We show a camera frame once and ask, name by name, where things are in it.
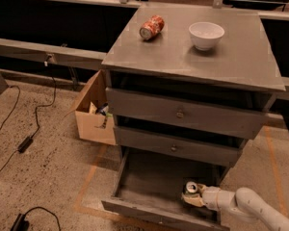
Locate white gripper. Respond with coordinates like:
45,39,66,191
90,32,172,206
182,184,236,211

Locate green soda can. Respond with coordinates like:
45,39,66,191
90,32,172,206
182,181,198,201

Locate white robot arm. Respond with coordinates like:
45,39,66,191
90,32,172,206
182,182,289,231

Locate grey open bottom drawer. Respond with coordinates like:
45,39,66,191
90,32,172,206
102,148,230,231

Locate grey middle drawer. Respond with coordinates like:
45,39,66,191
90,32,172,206
114,127,242,167

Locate grey top drawer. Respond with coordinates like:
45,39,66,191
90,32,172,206
106,88,267,140

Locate grey drawer cabinet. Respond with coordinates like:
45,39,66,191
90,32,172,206
103,4,285,167

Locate red crushed soda can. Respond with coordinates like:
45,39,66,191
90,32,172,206
139,15,165,40

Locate cardboard box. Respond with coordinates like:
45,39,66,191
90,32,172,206
67,70,116,145

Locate items inside cardboard box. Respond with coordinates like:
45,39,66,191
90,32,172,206
89,102,113,129

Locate white ceramic bowl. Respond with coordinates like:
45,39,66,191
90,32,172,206
189,22,224,51

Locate black power adapter with cable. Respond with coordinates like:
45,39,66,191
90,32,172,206
0,77,57,173

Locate black plug with cable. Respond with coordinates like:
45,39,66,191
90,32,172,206
10,206,62,231

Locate grey metal rail frame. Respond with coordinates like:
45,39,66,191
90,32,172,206
0,0,289,92

